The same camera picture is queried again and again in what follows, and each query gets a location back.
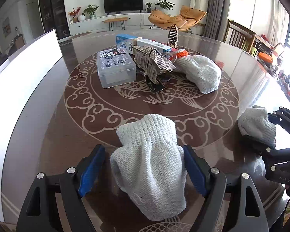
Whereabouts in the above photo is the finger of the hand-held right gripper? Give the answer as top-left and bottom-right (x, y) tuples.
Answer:
(268, 106), (290, 137)
(242, 134), (290, 162)

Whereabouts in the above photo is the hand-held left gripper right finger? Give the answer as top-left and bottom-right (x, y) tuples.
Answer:
(183, 144), (271, 232)

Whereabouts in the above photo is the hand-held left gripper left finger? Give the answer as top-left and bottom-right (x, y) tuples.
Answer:
(16, 144), (106, 232)

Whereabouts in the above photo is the white knit work glove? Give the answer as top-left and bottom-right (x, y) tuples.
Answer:
(173, 48), (222, 94)
(238, 106), (276, 148)
(110, 114), (187, 221)

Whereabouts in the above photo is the rhinestone hair claw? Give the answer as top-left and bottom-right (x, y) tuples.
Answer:
(131, 45), (176, 93)

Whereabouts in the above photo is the brown striped hair clip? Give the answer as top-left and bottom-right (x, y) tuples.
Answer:
(168, 24), (179, 50)

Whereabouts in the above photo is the orange box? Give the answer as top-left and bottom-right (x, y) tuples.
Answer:
(258, 52), (273, 62)

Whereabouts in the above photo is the wooden dining chair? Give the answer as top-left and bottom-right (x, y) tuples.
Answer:
(224, 19), (257, 54)

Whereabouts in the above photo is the clear cartoon plastic box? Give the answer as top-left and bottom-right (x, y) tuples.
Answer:
(97, 48), (137, 89)

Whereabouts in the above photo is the red pouch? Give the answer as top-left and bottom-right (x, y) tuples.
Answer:
(165, 49), (178, 62)

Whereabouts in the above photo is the grey curtain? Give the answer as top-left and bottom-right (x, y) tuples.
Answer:
(203, 0), (229, 43)

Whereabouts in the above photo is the blue white ointment box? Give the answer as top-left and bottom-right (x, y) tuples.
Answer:
(115, 34), (173, 55)

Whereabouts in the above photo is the white television cabinet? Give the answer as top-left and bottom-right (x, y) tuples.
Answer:
(69, 12), (182, 35)

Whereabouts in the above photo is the wooden bench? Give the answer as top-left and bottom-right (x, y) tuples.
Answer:
(104, 17), (129, 31)

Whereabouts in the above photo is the orange lounge chair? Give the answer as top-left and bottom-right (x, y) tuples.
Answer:
(148, 5), (207, 33)

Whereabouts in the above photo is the red flower potted plant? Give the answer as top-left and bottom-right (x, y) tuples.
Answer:
(68, 7), (81, 23)

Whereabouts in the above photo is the bushy green potted plant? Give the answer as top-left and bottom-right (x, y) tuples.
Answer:
(82, 4), (99, 18)

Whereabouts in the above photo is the dark display cabinet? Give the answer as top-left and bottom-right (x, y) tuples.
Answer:
(37, 0), (70, 40)

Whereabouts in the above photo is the large leafy potted plant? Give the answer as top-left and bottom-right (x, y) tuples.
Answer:
(155, 0), (176, 11)

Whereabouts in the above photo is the black flat television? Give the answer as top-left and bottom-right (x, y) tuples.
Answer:
(103, 0), (144, 14)

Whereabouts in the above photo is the framed wall picture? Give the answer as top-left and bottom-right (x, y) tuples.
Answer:
(2, 17), (10, 38)

